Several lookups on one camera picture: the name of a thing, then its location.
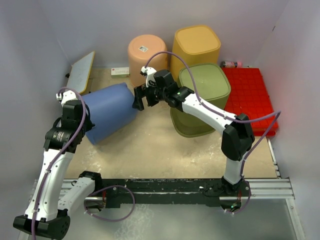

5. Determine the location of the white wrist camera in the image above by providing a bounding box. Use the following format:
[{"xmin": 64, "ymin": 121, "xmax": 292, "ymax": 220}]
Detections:
[
  {"xmin": 140, "ymin": 66, "xmax": 157, "ymax": 88},
  {"xmin": 56, "ymin": 90, "xmax": 77, "ymax": 106}
]

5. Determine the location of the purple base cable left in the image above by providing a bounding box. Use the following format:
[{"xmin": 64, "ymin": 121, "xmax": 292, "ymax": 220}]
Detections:
[{"xmin": 83, "ymin": 185, "xmax": 136, "ymax": 223}]

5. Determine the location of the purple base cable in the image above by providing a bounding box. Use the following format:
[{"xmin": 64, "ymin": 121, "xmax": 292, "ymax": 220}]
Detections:
[
  {"xmin": 83, "ymin": 185, "xmax": 136, "ymax": 223},
  {"xmin": 223, "ymin": 179, "xmax": 252, "ymax": 216}
]

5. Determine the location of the green mesh plastic basket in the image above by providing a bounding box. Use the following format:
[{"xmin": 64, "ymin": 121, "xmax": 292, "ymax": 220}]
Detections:
[{"xmin": 169, "ymin": 62, "xmax": 232, "ymax": 138}]

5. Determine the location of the orange round plastic bucket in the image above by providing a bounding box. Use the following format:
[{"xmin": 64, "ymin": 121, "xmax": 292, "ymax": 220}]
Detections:
[{"xmin": 127, "ymin": 34, "xmax": 167, "ymax": 87}]

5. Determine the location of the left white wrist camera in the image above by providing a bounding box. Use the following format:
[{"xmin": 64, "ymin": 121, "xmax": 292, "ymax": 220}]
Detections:
[{"xmin": 56, "ymin": 90, "xmax": 77, "ymax": 106}]

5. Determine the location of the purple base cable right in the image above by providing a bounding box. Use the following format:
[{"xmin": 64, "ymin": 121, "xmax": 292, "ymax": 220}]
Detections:
[{"xmin": 223, "ymin": 179, "xmax": 252, "ymax": 216}]

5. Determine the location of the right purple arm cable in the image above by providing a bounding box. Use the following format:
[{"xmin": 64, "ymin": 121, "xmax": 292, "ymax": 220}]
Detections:
[{"xmin": 145, "ymin": 51, "xmax": 282, "ymax": 181}]

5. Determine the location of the small pink capped bottle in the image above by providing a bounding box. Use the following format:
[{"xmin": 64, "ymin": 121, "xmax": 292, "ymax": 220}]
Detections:
[{"xmin": 220, "ymin": 60, "xmax": 243, "ymax": 68}]

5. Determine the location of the white yellow-edged board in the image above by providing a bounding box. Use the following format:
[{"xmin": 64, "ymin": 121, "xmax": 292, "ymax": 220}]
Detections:
[{"xmin": 66, "ymin": 51, "xmax": 96, "ymax": 95}]

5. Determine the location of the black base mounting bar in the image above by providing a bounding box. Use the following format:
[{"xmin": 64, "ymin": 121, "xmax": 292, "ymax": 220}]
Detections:
[{"xmin": 91, "ymin": 178, "xmax": 251, "ymax": 211}]

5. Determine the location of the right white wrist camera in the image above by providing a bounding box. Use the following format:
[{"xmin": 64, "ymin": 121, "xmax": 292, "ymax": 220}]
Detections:
[{"xmin": 140, "ymin": 66, "xmax": 157, "ymax": 88}]

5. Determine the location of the blue round plastic bucket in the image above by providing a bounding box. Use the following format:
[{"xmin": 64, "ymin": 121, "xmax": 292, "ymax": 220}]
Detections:
[{"xmin": 83, "ymin": 82, "xmax": 138, "ymax": 145}]

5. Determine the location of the yellow mesh plastic basket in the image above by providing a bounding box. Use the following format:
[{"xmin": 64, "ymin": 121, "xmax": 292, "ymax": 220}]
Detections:
[{"xmin": 170, "ymin": 24, "xmax": 222, "ymax": 76}]

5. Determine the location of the small white box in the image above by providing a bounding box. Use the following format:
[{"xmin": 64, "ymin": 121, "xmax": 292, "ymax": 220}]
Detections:
[{"xmin": 110, "ymin": 67, "xmax": 130, "ymax": 78}]

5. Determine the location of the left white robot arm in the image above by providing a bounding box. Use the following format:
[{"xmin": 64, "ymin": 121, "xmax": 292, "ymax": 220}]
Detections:
[{"xmin": 13, "ymin": 99, "xmax": 103, "ymax": 240}]

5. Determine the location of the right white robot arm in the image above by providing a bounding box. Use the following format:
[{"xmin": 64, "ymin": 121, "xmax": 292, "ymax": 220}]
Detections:
[{"xmin": 132, "ymin": 67, "xmax": 255, "ymax": 196}]

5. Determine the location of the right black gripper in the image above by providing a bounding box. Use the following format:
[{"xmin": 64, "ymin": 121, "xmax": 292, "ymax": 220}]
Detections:
[{"xmin": 132, "ymin": 80, "xmax": 168, "ymax": 112}]

